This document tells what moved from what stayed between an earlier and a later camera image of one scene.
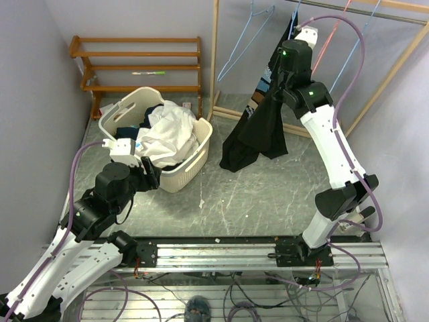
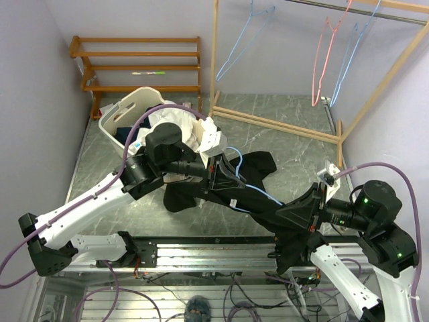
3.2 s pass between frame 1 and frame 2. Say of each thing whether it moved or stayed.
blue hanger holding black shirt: moved
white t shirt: stayed
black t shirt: moved
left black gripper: moved
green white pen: stayed
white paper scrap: stayed
